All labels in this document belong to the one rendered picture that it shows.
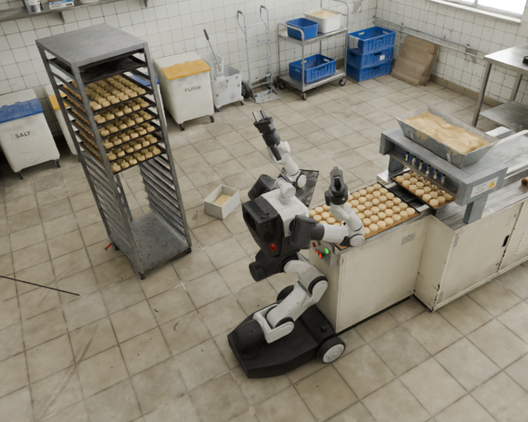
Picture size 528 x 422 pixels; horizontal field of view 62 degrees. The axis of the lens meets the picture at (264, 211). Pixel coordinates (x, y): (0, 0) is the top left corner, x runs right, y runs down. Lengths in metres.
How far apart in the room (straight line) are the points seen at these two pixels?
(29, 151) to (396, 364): 4.27
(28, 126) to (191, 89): 1.85
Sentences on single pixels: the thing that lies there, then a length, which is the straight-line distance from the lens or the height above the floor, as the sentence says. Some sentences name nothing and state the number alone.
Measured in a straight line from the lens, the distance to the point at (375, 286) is 3.07.
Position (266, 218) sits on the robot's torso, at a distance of 2.23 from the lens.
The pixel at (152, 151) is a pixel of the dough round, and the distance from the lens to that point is 3.33.
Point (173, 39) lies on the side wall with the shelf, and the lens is 6.12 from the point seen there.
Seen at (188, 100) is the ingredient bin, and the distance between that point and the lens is 5.68.
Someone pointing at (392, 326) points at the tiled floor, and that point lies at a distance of 3.37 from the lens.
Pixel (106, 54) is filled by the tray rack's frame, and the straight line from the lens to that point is 2.88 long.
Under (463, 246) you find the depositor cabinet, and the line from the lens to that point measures 3.11.
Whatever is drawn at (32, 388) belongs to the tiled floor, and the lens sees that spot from 3.51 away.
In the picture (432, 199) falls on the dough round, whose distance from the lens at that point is 2.95.
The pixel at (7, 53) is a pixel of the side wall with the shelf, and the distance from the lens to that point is 5.83.
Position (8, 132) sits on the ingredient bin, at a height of 0.57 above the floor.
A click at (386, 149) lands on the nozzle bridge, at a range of 3.13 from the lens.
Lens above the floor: 2.64
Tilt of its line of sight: 38 degrees down
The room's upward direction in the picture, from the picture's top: 4 degrees counter-clockwise
